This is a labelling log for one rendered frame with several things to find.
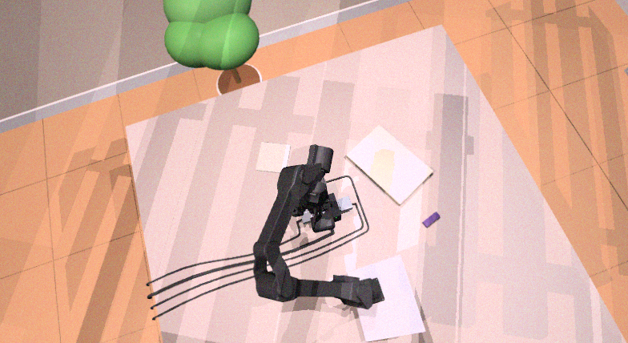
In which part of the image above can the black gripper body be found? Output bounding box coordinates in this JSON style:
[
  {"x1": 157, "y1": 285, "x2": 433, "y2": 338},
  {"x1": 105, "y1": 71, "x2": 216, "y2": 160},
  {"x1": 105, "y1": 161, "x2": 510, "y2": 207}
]
[{"x1": 308, "y1": 190, "x2": 336, "y2": 233}]

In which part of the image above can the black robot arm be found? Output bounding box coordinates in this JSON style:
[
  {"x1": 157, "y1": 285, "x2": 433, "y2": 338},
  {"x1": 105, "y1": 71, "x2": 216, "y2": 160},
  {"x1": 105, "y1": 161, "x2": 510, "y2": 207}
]
[{"x1": 252, "y1": 144, "x2": 384, "y2": 310}]

